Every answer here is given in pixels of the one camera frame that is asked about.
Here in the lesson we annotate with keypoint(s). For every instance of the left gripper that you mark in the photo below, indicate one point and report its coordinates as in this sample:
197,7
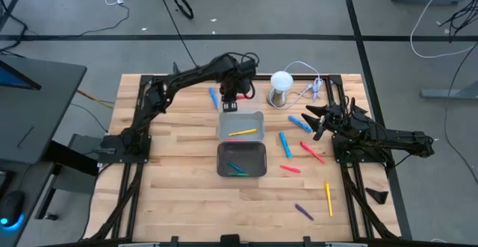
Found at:
233,83

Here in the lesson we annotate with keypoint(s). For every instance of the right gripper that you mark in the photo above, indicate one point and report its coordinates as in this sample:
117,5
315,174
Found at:
338,118

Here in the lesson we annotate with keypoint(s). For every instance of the blue marker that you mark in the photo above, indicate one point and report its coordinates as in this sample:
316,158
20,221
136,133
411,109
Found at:
213,97
285,144
300,124

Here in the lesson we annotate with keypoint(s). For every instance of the yellow marker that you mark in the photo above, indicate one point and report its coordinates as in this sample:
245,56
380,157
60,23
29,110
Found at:
328,198
242,131

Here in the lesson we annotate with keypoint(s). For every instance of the pink marker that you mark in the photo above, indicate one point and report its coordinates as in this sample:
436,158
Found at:
290,169
313,152
235,140

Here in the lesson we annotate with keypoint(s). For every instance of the teal marker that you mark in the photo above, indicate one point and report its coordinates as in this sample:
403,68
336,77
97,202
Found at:
236,167

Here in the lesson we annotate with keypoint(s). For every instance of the green marker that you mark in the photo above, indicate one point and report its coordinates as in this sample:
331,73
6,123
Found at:
238,174

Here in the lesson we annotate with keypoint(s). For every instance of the purple marker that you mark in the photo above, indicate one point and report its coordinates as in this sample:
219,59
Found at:
304,212

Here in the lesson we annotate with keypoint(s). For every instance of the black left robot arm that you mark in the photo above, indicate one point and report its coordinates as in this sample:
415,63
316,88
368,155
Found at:
186,75

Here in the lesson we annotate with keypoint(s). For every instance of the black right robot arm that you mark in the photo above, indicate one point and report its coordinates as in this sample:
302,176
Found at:
403,137

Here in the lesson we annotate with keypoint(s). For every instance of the light grey plastic bin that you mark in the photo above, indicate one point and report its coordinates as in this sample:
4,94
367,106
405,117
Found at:
242,122

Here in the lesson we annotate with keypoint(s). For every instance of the clear plastic bin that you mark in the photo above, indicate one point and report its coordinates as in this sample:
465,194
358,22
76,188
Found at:
252,105

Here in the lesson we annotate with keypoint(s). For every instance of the white dome lamp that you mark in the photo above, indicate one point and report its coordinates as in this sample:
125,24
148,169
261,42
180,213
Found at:
281,80

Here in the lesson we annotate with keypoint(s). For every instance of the dark grey plastic bin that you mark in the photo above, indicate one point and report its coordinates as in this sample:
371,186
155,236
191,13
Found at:
257,153

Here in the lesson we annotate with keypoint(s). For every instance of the black triangular plastic part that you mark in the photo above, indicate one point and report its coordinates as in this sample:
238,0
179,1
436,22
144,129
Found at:
377,195

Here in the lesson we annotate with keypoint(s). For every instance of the grey desk base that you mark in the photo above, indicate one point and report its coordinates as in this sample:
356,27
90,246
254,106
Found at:
74,183

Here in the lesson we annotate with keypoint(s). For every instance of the dark grey desk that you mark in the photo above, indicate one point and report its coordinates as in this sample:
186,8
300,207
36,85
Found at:
37,120
22,176

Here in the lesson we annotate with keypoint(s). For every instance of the blue screen monitor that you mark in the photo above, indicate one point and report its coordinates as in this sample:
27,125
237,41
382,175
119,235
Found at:
15,79

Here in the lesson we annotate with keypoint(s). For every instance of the black computer mouse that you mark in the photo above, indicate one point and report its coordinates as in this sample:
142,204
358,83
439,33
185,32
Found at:
11,207

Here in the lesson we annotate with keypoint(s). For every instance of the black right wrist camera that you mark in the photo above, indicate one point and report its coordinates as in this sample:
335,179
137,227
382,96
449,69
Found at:
358,114

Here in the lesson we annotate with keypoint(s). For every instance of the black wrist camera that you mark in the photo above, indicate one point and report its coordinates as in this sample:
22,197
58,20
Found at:
358,114
248,67

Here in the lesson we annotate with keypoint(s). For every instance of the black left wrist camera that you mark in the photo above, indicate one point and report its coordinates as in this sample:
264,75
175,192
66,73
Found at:
248,67

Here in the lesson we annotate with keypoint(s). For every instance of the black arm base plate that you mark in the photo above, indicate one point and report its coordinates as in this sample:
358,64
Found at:
112,157
340,153

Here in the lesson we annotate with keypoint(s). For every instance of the black aluminium table frame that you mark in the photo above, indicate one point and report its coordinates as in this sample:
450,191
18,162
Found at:
265,77

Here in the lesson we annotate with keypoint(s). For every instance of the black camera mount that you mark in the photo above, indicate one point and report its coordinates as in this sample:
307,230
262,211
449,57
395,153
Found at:
230,240

